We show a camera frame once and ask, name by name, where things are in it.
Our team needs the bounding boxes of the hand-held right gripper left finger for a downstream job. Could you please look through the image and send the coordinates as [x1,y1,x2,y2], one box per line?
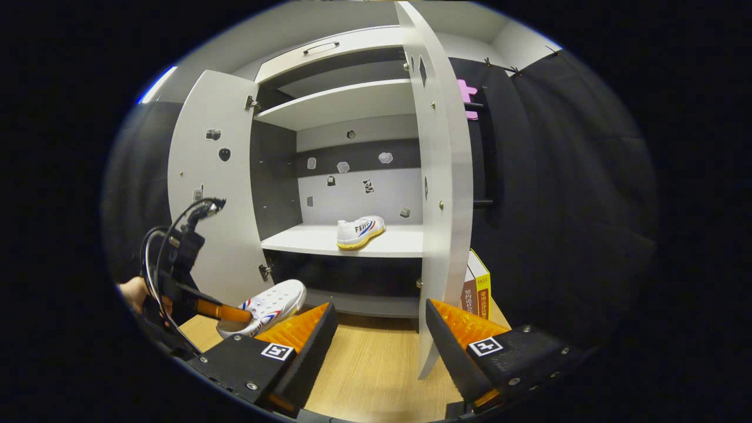
[185,303,340,419]

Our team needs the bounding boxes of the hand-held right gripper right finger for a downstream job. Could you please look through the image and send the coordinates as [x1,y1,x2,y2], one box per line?
[425,298,588,412]

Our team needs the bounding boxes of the white sneaker shoe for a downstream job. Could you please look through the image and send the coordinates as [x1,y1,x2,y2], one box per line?
[336,215,386,250]
[216,279,307,340]

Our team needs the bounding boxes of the white shoe cabinet door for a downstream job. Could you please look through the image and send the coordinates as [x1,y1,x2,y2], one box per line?
[167,70,274,306]
[395,0,474,380]

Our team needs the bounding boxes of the white shoe cabinet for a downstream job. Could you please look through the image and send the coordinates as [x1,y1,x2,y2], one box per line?
[167,0,474,380]

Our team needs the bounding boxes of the white cabinet shelf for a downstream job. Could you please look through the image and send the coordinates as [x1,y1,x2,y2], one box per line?
[261,223,425,258]
[254,78,417,131]

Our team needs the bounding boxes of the brown book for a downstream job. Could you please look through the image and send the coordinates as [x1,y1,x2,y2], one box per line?
[461,270,476,318]

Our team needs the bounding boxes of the yellow book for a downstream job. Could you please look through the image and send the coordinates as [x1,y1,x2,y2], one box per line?
[468,249,492,321]

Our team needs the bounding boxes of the black backdrop cloth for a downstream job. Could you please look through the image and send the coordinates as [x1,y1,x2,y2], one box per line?
[103,50,659,353]

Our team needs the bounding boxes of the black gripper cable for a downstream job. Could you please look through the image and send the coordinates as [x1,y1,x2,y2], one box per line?
[143,197,227,306]

